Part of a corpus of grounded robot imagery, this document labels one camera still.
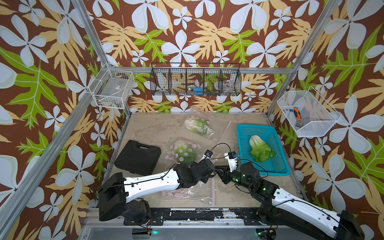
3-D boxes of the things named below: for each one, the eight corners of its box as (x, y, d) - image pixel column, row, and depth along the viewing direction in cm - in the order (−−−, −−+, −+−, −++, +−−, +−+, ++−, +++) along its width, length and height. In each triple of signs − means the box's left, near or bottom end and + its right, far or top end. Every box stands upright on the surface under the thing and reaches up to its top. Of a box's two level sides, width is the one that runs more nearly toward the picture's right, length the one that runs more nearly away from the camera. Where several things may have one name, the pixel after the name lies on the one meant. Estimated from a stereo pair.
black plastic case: (117, 168, 93) (113, 163, 88) (132, 144, 104) (129, 139, 99) (149, 178, 89) (147, 173, 84) (161, 152, 100) (160, 147, 95)
